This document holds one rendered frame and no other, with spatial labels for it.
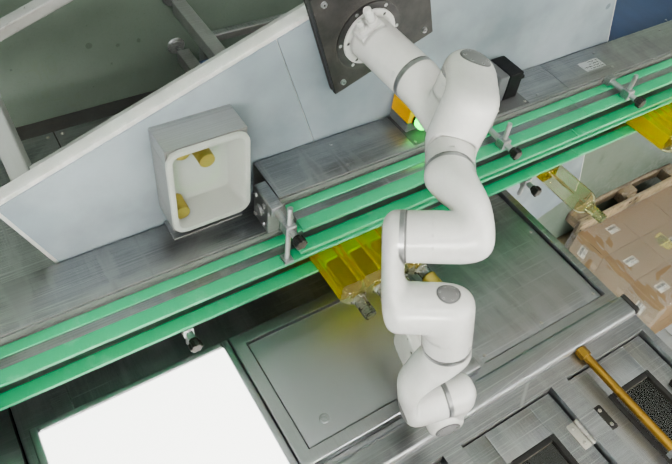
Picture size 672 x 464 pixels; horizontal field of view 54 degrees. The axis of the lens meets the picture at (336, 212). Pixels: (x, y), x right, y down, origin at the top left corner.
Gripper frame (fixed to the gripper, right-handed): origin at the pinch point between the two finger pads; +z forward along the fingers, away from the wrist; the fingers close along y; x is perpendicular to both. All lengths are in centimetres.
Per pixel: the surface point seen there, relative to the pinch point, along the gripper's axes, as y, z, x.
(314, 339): -12.7, 3.7, 16.6
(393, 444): -12.9, -24.0, 7.4
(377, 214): 6.0, 21.6, -2.5
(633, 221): -240, 171, -300
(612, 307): -14, -5, -59
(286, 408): -12.6, -10.9, 26.9
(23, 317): 7, 11, 74
